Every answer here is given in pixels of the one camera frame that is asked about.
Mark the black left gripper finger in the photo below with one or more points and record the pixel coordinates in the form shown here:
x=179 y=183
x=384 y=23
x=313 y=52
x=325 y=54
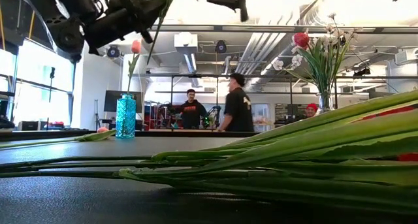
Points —
x=151 y=14
x=150 y=3

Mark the pink tulip green stem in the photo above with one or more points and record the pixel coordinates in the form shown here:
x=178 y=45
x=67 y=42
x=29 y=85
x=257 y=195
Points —
x=136 y=47
x=94 y=136

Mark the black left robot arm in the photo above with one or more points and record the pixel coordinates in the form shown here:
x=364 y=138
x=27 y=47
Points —
x=67 y=38

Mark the blue glass vase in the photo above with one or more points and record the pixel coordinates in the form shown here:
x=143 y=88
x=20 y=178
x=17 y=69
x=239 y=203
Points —
x=125 y=119

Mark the clear glass vase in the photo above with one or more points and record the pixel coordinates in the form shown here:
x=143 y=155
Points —
x=326 y=101

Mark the black round ceiling speaker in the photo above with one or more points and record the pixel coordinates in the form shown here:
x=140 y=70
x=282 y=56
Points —
x=221 y=47
x=113 y=52

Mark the white ceiling unit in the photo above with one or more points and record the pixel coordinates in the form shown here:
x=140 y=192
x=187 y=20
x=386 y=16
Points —
x=186 y=41

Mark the silver ceiling ducts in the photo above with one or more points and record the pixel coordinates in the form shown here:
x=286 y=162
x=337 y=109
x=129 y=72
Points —
x=258 y=51

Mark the red tulip green stem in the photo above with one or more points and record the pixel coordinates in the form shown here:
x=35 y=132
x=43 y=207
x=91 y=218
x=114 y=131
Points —
x=301 y=40

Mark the black monitor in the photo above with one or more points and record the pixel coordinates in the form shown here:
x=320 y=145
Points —
x=110 y=101
x=379 y=95

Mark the black thin stand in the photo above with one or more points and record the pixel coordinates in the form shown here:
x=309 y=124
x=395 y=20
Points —
x=52 y=72

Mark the red bin shelf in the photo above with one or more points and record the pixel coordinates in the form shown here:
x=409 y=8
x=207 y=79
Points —
x=153 y=116

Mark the person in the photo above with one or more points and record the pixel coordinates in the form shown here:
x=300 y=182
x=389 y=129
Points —
x=192 y=113
x=238 y=109
x=311 y=110

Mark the background robot green lights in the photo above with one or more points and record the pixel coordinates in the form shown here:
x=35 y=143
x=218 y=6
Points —
x=214 y=114

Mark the black table mat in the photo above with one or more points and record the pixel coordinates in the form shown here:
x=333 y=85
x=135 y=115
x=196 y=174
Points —
x=98 y=201

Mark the black overhead rack frame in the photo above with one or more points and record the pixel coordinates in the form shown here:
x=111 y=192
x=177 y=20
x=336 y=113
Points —
x=202 y=76

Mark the black aluminium table frame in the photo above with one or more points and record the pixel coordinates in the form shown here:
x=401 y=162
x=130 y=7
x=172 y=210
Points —
x=179 y=134

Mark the white wall air unit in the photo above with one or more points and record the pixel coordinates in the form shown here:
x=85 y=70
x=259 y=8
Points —
x=406 y=57

